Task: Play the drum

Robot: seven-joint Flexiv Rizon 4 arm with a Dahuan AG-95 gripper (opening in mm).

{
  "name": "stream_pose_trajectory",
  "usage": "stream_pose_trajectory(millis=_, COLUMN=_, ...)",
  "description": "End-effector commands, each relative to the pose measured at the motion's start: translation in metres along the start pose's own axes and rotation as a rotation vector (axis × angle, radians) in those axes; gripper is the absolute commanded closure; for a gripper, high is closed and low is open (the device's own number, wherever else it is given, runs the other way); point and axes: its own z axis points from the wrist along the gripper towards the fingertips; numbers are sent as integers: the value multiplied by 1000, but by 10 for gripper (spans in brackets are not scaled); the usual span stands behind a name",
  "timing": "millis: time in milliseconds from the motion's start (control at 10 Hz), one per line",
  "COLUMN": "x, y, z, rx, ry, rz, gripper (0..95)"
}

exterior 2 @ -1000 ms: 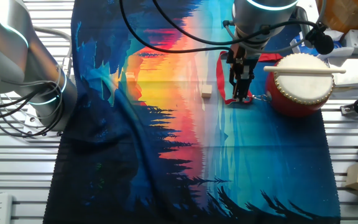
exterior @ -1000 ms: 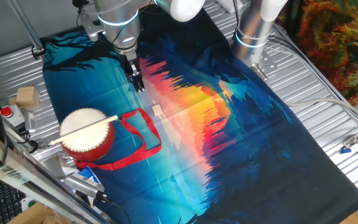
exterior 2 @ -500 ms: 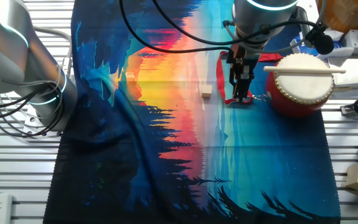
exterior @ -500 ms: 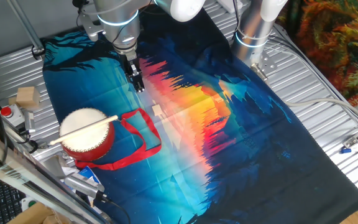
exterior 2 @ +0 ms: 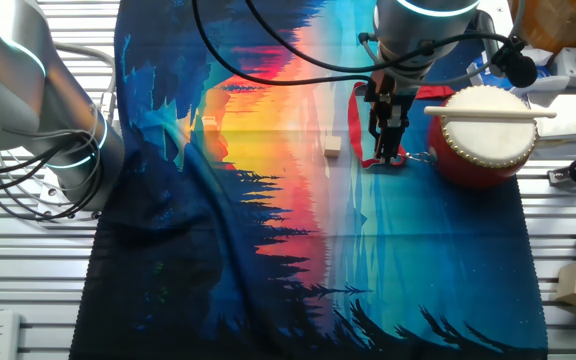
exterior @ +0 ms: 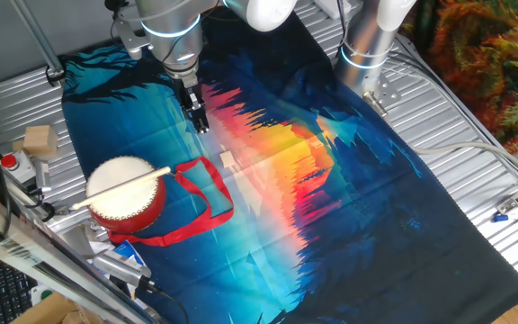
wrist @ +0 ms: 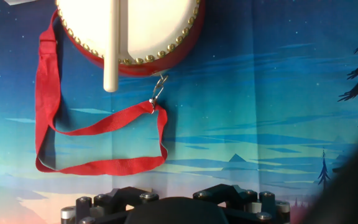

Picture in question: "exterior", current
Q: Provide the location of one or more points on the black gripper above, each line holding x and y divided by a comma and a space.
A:
190, 92

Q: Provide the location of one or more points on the wooden drumstick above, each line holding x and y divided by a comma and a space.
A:
124, 187

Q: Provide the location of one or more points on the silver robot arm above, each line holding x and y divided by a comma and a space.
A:
173, 40

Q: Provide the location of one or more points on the red drum with white skin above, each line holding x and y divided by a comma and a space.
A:
110, 173

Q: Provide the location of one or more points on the small wooden cube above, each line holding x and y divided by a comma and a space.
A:
316, 144
227, 159

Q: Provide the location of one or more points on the blue tissue packet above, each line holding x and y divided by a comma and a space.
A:
128, 249

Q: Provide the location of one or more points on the large wooden block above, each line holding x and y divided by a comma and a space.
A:
41, 140

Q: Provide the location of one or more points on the grey ribbed device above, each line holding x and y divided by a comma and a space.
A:
119, 265

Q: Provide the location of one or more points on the grey metal plate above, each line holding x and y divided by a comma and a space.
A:
81, 240

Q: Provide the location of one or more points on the colourful sunset landscape cloth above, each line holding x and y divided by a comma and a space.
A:
353, 202

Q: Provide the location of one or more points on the grey metal pole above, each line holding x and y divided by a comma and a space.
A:
38, 38

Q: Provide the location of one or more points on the grey box with red button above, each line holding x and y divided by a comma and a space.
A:
20, 168

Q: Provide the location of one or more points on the white box with green button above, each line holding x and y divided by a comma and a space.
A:
42, 294

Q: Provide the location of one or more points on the cardboard box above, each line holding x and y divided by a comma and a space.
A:
47, 312

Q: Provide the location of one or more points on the colourful patterned fabric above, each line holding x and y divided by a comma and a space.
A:
488, 67

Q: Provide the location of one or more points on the blue capped connector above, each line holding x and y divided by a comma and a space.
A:
500, 218

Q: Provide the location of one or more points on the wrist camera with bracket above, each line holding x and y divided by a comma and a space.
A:
131, 40

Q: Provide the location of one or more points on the aluminium frame bar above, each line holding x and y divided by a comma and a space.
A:
38, 254

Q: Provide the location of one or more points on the small metal bracket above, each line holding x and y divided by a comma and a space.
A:
507, 206

